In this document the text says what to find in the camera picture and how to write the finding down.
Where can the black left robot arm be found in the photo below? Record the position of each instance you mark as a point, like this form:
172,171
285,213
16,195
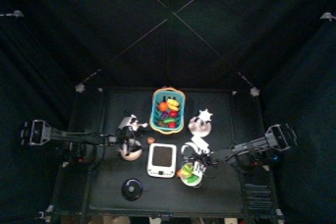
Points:
65,134

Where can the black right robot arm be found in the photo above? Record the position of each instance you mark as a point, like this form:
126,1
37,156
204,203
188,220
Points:
257,143

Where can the pink toy bowl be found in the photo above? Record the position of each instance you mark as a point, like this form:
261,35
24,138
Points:
130,154

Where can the green toy vegetable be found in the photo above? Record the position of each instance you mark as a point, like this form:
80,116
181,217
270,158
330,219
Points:
188,170

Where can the white bowl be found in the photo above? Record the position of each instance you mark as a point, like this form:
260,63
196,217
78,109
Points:
190,179

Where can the small orange toy ball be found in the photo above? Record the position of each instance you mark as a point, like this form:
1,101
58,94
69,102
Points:
150,140

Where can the white tablet device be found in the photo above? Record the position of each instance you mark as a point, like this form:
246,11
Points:
161,160

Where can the green toy cucumber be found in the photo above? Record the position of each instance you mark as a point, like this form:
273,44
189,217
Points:
168,121

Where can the purple toy eggplant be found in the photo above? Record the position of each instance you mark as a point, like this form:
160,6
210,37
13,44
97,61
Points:
164,115

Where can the red toy pepper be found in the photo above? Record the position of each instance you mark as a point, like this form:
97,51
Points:
172,124

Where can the teal basket with orange rim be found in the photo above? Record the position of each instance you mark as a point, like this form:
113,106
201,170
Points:
166,110

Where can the orange toy fruit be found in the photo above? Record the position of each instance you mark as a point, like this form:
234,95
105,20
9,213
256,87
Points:
162,106

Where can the black round lid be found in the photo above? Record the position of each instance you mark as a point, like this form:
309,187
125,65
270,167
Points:
130,189

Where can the red toy tomato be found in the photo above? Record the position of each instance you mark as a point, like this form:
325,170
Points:
173,114

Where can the white star-shaped toy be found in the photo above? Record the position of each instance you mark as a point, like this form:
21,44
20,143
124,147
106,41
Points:
204,115

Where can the yellow toy banana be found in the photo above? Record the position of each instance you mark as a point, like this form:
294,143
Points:
173,104

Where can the printed label sheet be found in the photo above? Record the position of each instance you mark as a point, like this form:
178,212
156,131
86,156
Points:
257,196

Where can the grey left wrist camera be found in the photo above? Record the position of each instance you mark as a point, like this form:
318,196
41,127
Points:
129,122

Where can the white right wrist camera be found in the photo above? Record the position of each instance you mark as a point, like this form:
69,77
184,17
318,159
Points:
200,143

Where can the silver frame corner bracket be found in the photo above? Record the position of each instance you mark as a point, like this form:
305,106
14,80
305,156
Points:
326,16
14,14
254,91
78,87

